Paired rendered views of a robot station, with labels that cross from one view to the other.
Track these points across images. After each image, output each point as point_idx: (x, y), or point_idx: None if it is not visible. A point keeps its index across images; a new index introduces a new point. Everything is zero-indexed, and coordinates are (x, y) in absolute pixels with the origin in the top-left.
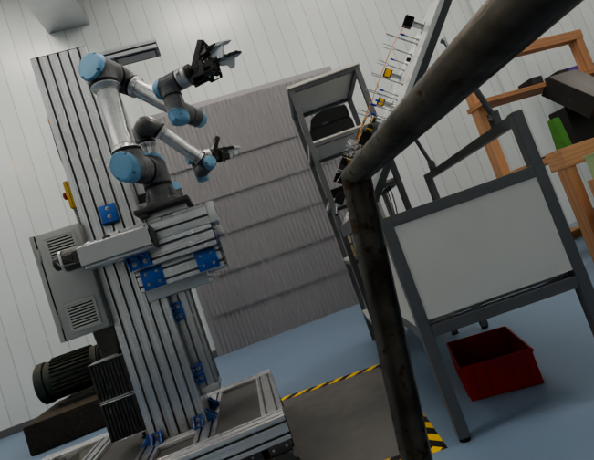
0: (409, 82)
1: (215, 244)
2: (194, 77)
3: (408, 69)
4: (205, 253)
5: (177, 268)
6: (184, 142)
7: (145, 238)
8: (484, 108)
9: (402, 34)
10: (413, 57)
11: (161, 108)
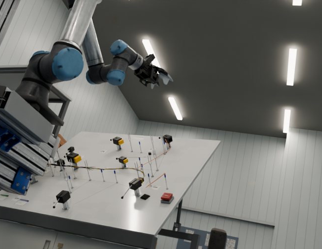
0: (190, 184)
1: (40, 175)
2: (143, 71)
3: (159, 163)
4: (24, 174)
5: (2, 169)
6: None
7: (47, 135)
8: (177, 218)
9: (164, 143)
10: (168, 161)
11: (89, 46)
